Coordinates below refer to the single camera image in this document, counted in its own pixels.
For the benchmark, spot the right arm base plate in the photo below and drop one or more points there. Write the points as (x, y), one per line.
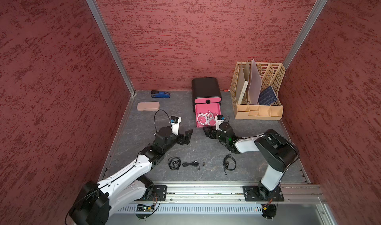
(251, 193)

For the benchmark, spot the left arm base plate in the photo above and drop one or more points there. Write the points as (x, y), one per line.
(156, 192)

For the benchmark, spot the translucent plastic folder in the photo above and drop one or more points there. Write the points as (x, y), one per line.
(254, 89)

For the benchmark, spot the dark blue notebook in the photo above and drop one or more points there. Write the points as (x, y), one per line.
(267, 97)

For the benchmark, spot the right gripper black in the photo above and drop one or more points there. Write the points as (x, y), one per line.
(213, 129)

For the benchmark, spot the vented metal strip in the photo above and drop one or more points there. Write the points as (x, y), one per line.
(211, 209)

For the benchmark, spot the black drawer cabinet shell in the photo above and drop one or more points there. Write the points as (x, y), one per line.
(205, 88)

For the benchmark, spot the pink drawer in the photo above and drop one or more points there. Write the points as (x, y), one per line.
(207, 100)
(205, 108)

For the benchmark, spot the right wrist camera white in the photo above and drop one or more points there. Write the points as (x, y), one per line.
(219, 119)

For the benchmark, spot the blue stapler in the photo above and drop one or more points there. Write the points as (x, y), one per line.
(160, 94)

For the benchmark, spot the black earphones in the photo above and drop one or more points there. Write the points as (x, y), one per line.
(194, 164)
(174, 163)
(229, 163)

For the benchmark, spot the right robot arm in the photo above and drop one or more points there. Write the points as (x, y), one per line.
(278, 151)

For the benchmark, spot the right corner aluminium post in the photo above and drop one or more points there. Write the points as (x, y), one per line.
(305, 30)

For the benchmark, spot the pink pencil case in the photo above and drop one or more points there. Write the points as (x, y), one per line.
(148, 106)

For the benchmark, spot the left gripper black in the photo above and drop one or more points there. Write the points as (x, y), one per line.
(187, 135)

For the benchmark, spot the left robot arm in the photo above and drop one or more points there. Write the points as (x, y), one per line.
(98, 201)

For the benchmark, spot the corner aluminium post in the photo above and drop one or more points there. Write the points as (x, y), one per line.
(111, 45)
(305, 30)

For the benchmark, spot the aluminium front rail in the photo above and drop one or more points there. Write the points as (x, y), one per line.
(184, 192)

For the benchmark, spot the beige file organizer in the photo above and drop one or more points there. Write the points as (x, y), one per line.
(271, 75)

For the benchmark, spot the white earphones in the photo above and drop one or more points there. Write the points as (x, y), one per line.
(208, 117)
(213, 122)
(202, 119)

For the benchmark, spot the white booklet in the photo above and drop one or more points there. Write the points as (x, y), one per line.
(241, 90)

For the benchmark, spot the left corner aluminium post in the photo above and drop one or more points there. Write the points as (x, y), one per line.
(111, 45)

